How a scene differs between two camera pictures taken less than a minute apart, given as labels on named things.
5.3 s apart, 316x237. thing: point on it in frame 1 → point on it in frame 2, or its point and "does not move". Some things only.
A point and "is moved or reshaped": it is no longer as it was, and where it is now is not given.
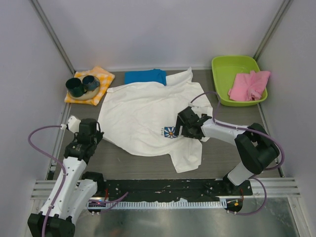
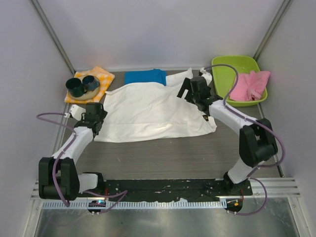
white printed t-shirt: [140, 119] is moved or reshaped
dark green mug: [75, 87] does not move
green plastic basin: [225, 68] does not move
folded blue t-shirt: [151, 75] does not move
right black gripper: [179, 123] → [186, 85]
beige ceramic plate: [89, 95] does not move
